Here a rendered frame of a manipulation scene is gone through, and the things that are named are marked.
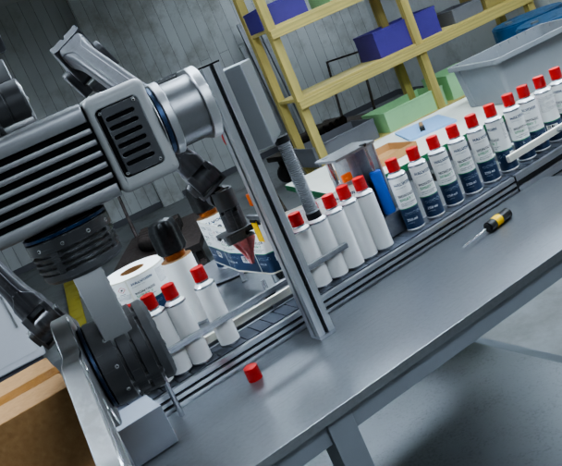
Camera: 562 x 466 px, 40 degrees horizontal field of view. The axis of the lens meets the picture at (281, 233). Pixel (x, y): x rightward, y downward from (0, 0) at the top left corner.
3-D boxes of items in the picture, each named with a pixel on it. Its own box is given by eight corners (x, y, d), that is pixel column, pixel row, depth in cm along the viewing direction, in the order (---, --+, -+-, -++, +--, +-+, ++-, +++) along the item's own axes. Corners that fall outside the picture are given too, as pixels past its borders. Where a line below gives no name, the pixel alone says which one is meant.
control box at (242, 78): (281, 132, 185) (250, 57, 181) (274, 144, 169) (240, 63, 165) (242, 148, 187) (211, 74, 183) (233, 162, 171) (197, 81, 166)
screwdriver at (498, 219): (505, 217, 205) (501, 207, 204) (514, 216, 203) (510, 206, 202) (460, 252, 195) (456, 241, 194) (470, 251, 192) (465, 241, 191)
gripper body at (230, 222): (217, 242, 194) (206, 215, 192) (251, 225, 198) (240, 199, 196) (227, 244, 188) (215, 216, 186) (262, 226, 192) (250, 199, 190)
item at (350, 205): (371, 251, 207) (343, 182, 203) (383, 252, 203) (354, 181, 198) (357, 260, 205) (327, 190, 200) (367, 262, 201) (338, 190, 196)
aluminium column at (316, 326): (326, 328, 184) (211, 62, 168) (335, 331, 180) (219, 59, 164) (311, 337, 182) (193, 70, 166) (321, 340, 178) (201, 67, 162)
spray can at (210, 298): (235, 335, 190) (201, 261, 185) (244, 338, 185) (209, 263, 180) (217, 346, 188) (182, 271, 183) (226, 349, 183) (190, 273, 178)
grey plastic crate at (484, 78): (551, 64, 398) (538, 23, 393) (609, 55, 361) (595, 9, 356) (459, 111, 381) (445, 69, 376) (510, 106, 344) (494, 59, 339)
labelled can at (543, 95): (559, 142, 230) (538, 78, 226) (546, 144, 235) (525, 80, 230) (570, 136, 233) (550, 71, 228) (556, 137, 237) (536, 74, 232)
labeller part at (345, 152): (352, 144, 218) (351, 141, 218) (374, 141, 208) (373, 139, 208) (314, 165, 212) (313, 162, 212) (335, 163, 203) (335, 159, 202)
